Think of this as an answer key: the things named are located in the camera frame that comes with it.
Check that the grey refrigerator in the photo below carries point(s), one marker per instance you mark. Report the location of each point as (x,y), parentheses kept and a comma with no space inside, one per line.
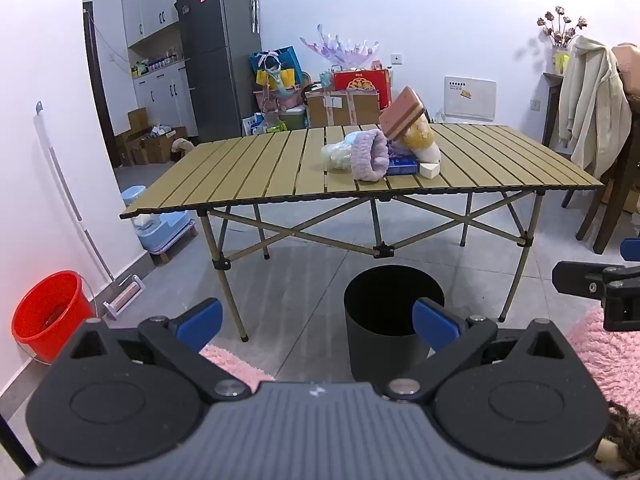
(215,60)

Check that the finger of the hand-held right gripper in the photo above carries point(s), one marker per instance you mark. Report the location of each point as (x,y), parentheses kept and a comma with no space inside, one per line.
(575,277)
(631,250)

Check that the green snack bag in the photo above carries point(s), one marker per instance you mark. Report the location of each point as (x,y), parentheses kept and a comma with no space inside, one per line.
(276,128)

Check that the light blue plastic container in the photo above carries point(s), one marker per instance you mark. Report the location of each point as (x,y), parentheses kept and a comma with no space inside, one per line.
(162,232)

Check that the row of small bottles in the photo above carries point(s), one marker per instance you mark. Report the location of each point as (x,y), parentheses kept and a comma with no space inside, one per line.
(155,62)

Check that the white base cabinet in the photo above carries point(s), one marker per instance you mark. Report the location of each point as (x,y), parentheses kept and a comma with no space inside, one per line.
(165,100)

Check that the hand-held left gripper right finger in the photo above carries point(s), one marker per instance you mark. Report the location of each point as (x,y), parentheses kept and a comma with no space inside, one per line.
(434,327)

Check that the low wooden stand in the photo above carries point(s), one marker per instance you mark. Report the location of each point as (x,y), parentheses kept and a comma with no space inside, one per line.
(177,247)

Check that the purple fluffy headband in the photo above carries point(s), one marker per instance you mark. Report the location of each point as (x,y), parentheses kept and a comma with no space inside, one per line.
(367,157)

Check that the tan slatted folding table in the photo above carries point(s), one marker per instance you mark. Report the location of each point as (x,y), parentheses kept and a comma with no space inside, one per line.
(250,175)

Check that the blue gift bag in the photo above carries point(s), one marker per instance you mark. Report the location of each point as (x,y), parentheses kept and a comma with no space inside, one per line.
(290,60)

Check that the blue white packet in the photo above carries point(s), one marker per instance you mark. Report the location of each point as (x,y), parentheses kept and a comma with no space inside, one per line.
(253,124)

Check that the white sponge mop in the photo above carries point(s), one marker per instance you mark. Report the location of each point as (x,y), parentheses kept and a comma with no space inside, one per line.
(75,205)

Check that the beige plush toy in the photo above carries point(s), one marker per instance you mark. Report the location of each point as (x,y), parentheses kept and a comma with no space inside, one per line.
(182,147)

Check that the pink bag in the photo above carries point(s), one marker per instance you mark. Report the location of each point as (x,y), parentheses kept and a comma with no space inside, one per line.
(290,100)

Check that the brown fuzzy toy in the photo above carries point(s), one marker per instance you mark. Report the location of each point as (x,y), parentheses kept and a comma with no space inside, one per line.
(625,430)

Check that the white vase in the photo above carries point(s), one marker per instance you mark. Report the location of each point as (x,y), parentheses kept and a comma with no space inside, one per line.
(561,60)

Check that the large taped cardboard box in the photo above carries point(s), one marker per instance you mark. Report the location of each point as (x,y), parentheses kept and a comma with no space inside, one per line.
(340,112)

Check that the yellow gift bag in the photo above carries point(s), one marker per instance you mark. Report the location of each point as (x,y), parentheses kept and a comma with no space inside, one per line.
(287,77)

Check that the pale green box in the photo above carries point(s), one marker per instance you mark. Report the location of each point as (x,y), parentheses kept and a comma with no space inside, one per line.
(292,119)

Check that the pink fluffy rug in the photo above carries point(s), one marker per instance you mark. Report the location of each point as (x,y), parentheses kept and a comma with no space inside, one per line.
(615,360)

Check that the dark wooden chair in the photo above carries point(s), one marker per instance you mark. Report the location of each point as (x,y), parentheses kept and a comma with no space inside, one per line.
(622,190)

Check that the beige jacket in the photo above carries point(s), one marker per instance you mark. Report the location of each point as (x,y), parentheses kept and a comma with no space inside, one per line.
(590,105)

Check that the dried flower bouquet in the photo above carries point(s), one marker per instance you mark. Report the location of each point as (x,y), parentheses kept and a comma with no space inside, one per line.
(562,27)

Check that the black trash bin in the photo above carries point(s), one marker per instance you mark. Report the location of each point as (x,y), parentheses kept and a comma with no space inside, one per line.
(380,350)

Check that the pink layered sponge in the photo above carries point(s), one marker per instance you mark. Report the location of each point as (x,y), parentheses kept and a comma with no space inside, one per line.
(400,112)

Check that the pink cloth bundle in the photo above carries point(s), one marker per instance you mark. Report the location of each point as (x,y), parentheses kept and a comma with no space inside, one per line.
(627,65)

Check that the iridescent paper bouquet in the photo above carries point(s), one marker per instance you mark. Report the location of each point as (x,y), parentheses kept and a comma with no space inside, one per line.
(340,50)

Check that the red plastic bucket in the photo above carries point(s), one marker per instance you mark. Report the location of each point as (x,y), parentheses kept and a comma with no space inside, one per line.
(45,320)

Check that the yellow white alpaca plush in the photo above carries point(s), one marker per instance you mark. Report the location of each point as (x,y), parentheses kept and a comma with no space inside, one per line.
(420,137)

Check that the red gift box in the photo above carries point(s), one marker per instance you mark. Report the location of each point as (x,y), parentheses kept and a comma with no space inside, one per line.
(360,85)

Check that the white wall cabinet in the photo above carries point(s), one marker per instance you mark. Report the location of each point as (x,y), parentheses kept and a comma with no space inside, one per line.
(145,0)

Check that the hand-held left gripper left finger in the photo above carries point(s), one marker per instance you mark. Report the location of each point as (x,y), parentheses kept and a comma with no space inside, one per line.
(200,322)

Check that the dark wooden side table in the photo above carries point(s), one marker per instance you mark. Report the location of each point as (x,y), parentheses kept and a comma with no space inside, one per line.
(550,110)

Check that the clear plastic bag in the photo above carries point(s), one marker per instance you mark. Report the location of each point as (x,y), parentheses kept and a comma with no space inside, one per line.
(337,155)

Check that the white foam wedge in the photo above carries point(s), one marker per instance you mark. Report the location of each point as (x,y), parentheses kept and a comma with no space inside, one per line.
(429,170)

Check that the dark brown door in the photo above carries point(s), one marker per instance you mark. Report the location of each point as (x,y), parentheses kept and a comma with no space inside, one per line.
(102,110)

